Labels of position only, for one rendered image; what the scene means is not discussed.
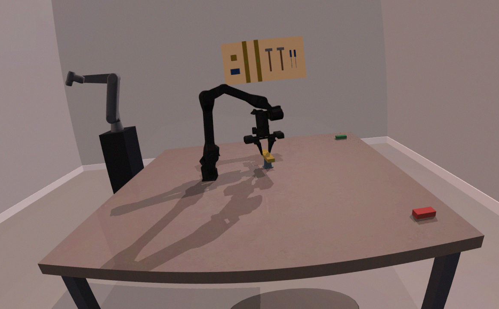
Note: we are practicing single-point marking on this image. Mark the red rectangular block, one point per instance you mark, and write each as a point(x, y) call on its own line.
point(425, 212)

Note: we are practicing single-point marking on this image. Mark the yellow bar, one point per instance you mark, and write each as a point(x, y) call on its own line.
point(267, 156)

